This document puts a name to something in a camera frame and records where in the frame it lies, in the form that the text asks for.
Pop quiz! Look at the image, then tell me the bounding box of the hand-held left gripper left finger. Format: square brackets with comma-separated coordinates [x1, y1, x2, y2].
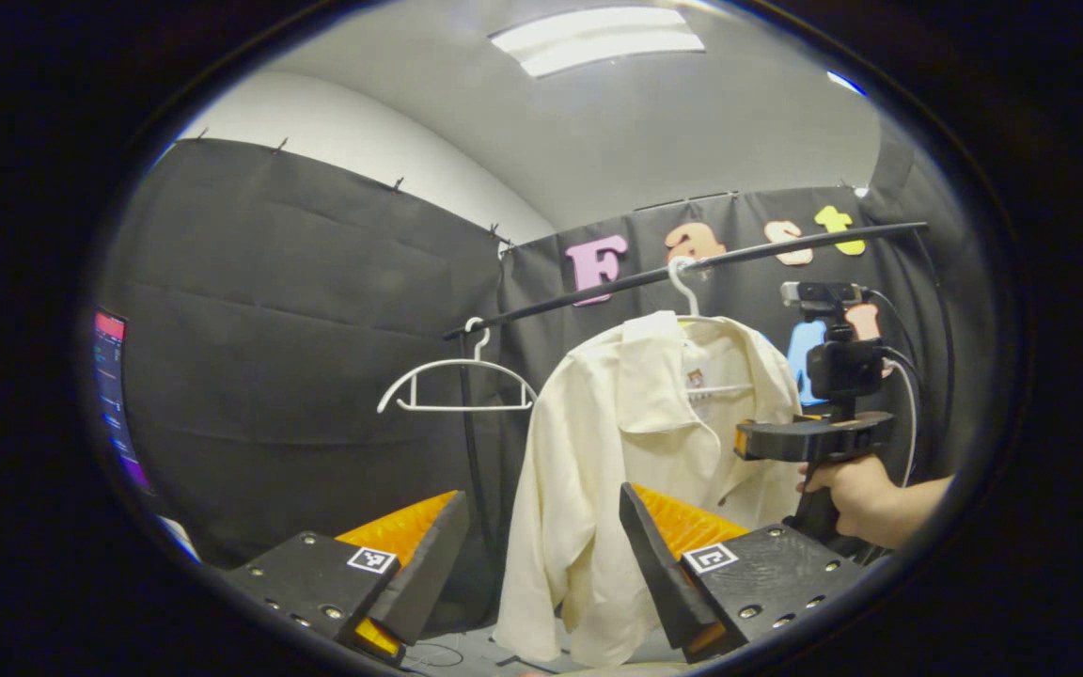
[220, 489, 471, 659]

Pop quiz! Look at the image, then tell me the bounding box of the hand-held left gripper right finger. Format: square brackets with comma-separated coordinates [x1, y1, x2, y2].
[619, 482, 871, 665]

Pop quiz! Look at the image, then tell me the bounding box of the cream long-sleeved shirt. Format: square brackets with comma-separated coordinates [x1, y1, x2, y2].
[493, 310, 804, 669]

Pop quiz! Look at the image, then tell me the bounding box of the white plastic clothes hanger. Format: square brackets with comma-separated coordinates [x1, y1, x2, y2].
[666, 254, 757, 398]
[377, 317, 539, 415]

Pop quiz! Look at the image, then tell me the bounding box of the black metal clothes rack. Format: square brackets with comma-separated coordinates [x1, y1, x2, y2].
[441, 221, 961, 670]

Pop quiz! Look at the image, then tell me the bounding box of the white desk edge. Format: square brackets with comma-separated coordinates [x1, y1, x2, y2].
[158, 515, 202, 563]

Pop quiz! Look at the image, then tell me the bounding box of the black backdrop cloth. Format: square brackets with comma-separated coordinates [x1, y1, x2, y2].
[95, 136, 998, 640]

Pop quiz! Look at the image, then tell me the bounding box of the computer monitor screen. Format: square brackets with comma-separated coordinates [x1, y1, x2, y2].
[93, 310, 155, 497]

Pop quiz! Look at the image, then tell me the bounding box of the hand-held gripper cable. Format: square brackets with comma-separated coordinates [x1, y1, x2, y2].
[866, 290, 923, 490]

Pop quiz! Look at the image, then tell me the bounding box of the thin black floor cable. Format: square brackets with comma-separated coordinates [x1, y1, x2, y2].
[405, 642, 467, 670]

